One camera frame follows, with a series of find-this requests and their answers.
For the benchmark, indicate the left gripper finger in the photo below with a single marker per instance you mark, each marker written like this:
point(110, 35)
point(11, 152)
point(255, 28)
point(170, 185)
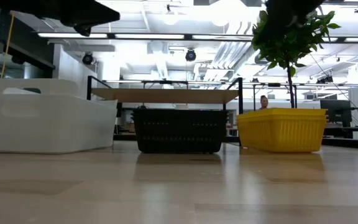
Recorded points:
point(89, 14)

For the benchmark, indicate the black plastic mesh basket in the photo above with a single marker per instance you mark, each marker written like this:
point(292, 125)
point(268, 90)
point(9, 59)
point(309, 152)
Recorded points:
point(179, 146)
point(179, 111)

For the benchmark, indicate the green plant in black pot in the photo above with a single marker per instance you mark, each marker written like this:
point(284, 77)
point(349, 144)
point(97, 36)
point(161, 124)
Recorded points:
point(291, 46)

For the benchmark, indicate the black ceiling spotlight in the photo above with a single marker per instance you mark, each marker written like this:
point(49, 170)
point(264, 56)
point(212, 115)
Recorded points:
point(88, 58)
point(190, 55)

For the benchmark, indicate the person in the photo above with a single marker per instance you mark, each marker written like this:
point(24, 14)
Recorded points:
point(263, 104)

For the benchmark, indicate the overhead light bar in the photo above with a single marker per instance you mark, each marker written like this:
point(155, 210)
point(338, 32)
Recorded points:
point(185, 36)

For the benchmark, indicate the black box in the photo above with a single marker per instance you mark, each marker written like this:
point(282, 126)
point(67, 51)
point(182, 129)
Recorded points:
point(119, 109)

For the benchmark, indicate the black monitor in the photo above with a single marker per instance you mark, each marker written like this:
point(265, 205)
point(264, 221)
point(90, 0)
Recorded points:
point(336, 112)

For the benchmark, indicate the black metal frame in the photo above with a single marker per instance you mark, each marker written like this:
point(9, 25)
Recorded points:
point(273, 84)

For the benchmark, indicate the wooden shelf with black frame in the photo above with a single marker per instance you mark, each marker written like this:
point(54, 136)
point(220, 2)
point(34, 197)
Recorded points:
point(166, 96)

